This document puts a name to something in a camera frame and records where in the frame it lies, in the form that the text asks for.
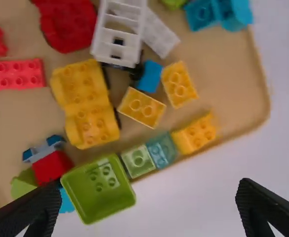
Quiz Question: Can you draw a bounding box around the yellow toy car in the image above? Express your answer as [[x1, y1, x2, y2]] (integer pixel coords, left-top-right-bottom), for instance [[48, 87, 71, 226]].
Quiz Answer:
[[49, 58, 122, 151]]

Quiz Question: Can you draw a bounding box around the yellow toy brick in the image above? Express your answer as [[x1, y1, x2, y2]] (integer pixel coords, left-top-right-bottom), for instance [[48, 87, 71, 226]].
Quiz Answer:
[[117, 86, 167, 130], [160, 60, 199, 110], [170, 112, 218, 156]]

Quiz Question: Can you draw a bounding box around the pale green toy brick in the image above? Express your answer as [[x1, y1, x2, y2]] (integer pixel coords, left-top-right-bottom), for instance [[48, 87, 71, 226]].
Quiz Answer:
[[120, 144, 157, 179]]

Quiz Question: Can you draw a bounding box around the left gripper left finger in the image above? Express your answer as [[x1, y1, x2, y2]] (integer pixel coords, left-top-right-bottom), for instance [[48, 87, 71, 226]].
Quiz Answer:
[[0, 182, 62, 237]]

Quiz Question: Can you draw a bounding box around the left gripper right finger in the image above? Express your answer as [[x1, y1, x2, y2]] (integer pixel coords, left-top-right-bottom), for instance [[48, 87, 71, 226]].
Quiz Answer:
[[235, 177, 289, 237]]

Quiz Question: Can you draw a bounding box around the large red toy brick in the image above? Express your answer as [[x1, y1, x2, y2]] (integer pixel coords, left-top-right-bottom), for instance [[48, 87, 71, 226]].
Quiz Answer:
[[30, 0, 98, 54]]

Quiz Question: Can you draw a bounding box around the large green toy brick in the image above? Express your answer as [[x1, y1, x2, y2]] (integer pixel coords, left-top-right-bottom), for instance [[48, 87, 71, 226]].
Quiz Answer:
[[59, 153, 137, 226]]

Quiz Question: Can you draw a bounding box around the tan tray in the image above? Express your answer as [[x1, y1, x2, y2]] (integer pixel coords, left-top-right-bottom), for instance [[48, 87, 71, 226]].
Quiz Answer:
[[0, 0, 271, 212]]

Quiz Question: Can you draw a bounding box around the flat red toy brick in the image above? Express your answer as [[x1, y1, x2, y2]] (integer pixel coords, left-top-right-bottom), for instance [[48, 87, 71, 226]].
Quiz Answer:
[[0, 58, 47, 92]]

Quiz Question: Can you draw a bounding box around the white toy brick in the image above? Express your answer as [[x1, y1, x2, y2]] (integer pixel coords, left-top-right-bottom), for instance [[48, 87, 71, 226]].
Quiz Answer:
[[89, 0, 148, 69], [141, 6, 181, 60]]

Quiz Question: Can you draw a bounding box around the blue and grey toy brick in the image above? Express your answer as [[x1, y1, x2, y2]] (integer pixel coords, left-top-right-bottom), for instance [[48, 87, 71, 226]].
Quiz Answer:
[[22, 134, 67, 164]]

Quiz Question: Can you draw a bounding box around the black toy brick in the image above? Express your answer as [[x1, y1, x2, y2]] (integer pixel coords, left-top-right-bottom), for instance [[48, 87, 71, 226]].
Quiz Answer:
[[100, 49, 145, 82]]

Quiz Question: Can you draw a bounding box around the pale blue toy brick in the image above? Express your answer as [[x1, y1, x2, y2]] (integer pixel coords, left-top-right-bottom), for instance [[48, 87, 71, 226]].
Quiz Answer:
[[145, 131, 179, 170]]

